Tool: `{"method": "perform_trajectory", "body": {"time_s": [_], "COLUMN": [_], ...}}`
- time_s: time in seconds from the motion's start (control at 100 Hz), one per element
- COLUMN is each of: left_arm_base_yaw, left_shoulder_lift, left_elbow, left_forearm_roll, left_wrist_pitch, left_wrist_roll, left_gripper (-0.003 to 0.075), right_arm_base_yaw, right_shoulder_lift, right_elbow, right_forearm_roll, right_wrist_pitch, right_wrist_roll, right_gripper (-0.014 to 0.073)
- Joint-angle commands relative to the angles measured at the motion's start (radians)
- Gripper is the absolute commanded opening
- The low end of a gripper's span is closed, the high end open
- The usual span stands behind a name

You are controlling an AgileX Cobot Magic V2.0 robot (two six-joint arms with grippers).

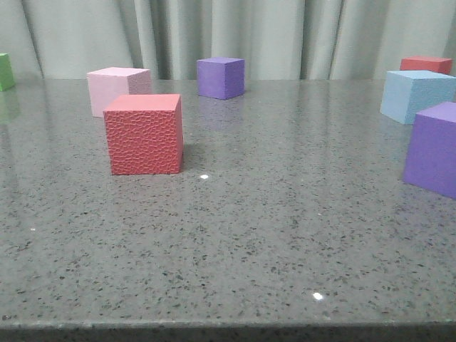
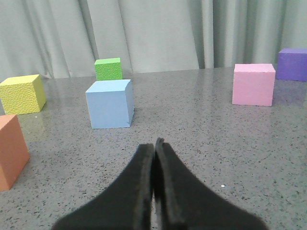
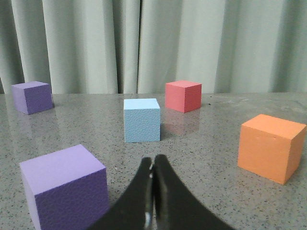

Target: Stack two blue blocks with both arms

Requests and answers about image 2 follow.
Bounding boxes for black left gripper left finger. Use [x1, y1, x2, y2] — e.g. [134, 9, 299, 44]
[52, 144, 154, 230]

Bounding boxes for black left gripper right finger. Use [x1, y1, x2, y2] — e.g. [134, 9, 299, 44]
[154, 138, 267, 230]

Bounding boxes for light blue foam cube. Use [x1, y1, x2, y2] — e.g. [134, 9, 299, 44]
[85, 80, 134, 129]

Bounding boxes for orange-red foam cube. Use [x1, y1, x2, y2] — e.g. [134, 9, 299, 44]
[0, 115, 30, 191]

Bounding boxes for pink foam cube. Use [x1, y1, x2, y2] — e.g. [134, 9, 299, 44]
[232, 64, 275, 106]

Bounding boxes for green foam cube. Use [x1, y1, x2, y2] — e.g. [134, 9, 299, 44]
[94, 57, 123, 81]

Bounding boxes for yellow foam cube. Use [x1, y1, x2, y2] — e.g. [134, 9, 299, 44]
[0, 74, 47, 115]

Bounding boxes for purple foam cube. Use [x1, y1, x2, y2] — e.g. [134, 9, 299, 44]
[276, 48, 307, 81]

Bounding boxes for grey-green curtain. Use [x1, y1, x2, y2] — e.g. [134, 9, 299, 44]
[0, 0, 307, 80]

